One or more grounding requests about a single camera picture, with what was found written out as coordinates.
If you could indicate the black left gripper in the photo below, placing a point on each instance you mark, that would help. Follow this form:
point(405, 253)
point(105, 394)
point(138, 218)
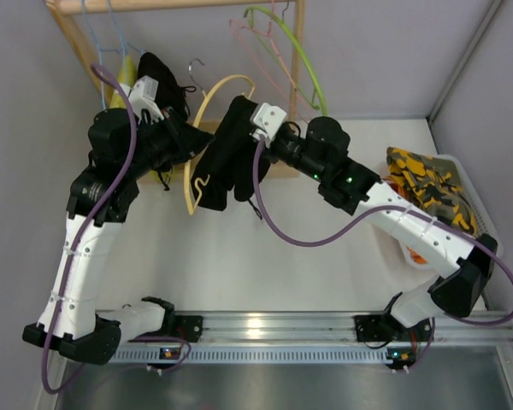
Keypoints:
point(171, 136)

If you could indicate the cream yellow hanger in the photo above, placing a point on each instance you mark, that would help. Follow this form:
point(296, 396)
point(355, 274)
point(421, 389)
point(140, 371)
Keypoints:
point(206, 126)

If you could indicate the black trousers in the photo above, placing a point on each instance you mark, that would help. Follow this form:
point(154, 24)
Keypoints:
point(226, 165)

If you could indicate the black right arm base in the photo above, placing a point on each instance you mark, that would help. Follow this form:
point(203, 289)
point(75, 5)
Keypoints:
point(381, 328)

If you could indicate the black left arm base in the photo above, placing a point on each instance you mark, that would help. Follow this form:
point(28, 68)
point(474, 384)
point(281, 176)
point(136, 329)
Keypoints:
point(187, 327)

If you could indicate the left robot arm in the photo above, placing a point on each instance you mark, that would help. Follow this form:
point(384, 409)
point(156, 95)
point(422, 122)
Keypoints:
point(124, 148)

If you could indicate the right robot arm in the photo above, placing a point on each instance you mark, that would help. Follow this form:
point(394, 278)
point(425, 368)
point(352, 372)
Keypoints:
point(462, 264)

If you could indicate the green plastic hanger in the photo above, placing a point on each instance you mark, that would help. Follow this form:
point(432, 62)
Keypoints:
point(305, 87)

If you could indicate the yellow green garment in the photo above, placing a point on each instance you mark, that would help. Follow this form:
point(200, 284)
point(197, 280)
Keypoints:
point(126, 77)

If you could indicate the orange white garment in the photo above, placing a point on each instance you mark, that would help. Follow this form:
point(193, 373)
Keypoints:
point(413, 258)

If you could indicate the camouflage yellow garment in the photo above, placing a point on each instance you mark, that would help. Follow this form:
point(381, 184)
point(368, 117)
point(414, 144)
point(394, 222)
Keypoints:
point(433, 185)

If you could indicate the white plastic basket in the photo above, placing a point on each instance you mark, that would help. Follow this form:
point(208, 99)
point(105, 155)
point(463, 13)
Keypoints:
point(482, 217)

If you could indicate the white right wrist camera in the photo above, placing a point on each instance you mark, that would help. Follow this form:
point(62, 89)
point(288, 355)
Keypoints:
point(267, 120)

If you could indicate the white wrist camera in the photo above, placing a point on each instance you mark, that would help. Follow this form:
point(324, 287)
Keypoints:
point(267, 120)
point(142, 96)

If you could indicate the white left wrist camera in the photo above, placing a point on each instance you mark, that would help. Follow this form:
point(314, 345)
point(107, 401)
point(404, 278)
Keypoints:
point(142, 96)

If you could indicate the pink wire hanger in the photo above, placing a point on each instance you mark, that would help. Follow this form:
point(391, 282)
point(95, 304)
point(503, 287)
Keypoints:
point(262, 59)

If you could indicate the blue wire hanger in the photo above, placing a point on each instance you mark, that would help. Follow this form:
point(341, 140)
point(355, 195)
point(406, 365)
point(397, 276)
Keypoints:
point(104, 49)

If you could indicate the aluminium mounting rail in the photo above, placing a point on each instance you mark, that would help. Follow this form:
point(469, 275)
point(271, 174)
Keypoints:
point(333, 327)

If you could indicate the slotted grey cable duct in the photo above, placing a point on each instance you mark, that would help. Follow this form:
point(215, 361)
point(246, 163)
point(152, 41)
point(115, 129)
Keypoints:
point(261, 355)

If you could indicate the grey wall corner profile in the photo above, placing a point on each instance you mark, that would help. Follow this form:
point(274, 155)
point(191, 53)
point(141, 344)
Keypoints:
point(492, 12)

